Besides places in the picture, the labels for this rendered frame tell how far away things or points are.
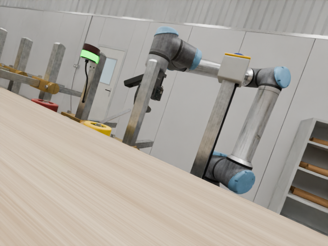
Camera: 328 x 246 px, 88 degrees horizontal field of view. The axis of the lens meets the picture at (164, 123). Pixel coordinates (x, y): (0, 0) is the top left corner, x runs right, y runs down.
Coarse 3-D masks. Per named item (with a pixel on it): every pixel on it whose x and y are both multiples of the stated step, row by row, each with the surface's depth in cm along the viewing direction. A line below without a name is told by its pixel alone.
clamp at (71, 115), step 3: (63, 114) 71; (66, 114) 70; (69, 114) 71; (72, 114) 73; (69, 117) 69; (72, 117) 69; (75, 117) 69; (75, 120) 68; (78, 120) 67; (81, 120) 67; (84, 120) 69; (87, 120) 71; (81, 123) 67
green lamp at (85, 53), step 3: (84, 51) 61; (87, 51) 61; (81, 54) 62; (84, 54) 61; (87, 54) 61; (90, 54) 62; (93, 54) 62; (87, 57) 62; (90, 57) 62; (93, 57) 63; (96, 57) 64; (93, 60) 63; (96, 60) 64
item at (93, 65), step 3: (81, 57) 63; (84, 57) 62; (87, 60) 64; (90, 60) 63; (90, 63) 68; (93, 63) 67; (96, 63) 66; (90, 66) 67; (93, 66) 67; (96, 66) 67; (90, 69) 67; (93, 69) 67; (87, 78) 66; (87, 81) 66; (84, 93) 67; (84, 96) 67
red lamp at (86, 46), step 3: (84, 45) 62; (87, 45) 61; (90, 45) 61; (84, 48) 62; (87, 48) 61; (90, 48) 61; (93, 48) 62; (96, 48) 62; (90, 51) 62; (93, 51) 62; (96, 51) 63; (99, 51) 64; (96, 54) 63; (99, 54) 65
